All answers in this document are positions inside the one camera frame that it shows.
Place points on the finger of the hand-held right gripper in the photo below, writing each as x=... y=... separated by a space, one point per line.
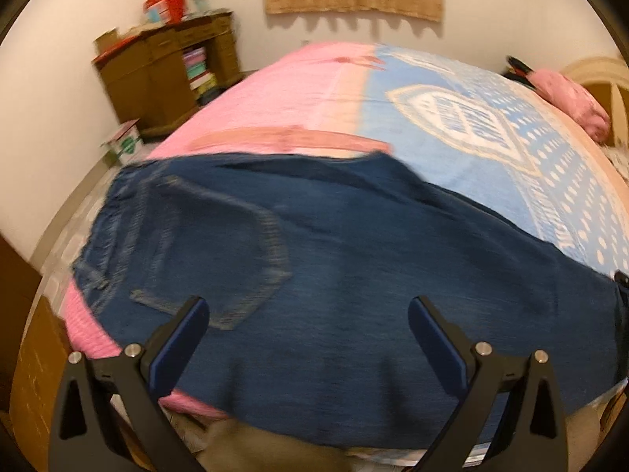
x=623 y=278

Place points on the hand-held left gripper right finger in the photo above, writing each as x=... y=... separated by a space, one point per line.
x=435 y=344

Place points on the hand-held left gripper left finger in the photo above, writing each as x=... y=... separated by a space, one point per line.
x=179 y=344

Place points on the blue denim jeans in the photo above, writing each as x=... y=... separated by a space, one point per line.
x=344 y=255

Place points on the patterned fringed cloth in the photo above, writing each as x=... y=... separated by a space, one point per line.
x=620 y=160

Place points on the person's grey trouser leg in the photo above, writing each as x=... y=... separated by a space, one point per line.
x=265 y=447

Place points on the dark wooden cabinet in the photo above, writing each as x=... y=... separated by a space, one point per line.
x=17 y=305

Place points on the cream and brown bed headboard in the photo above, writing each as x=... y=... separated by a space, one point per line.
x=604 y=71

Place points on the green and white carton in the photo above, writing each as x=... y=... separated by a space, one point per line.
x=125 y=142

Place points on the dark clothing pile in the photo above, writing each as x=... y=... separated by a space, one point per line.
x=518 y=66

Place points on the pink and blue printed blanket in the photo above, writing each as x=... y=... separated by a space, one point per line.
x=442 y=83

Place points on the brown wooden desk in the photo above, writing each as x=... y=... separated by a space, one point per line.
x=142 y=78

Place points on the stack of pastel boxes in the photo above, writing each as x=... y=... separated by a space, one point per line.
x=199 y=73

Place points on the brown cardboard box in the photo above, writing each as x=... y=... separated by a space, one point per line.
x=107 y=42

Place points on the red gift bag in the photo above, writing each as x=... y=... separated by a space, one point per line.
x=164 y=7

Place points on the wooden bed frame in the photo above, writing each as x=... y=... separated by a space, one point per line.
x=39 y=378

